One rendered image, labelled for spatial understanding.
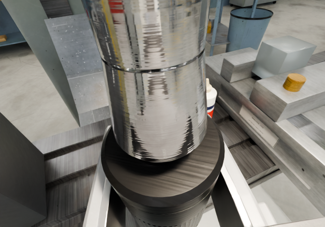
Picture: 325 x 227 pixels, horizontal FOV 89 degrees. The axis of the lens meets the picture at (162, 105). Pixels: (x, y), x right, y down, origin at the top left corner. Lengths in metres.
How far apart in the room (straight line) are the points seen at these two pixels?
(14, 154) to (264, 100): 0.37
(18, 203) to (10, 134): 0.10
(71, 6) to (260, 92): 0.49
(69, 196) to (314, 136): 0.37
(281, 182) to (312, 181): 1.20
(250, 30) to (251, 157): 2.10
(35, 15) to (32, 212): 0.44
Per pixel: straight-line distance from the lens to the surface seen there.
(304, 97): 0.30
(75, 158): 0.36
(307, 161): 0.30
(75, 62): 0.54
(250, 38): 2.40
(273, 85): 0.30
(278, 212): 0.40
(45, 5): 0.55
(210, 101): 0.29
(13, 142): 0.32
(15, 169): 0.29
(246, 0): 5.32
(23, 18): 0.57
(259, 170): 0.33
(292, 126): 0.31
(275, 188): 1.47
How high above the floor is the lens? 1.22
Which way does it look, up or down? 43 degrees down
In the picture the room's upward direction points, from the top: 5 degrees counter-clockwise
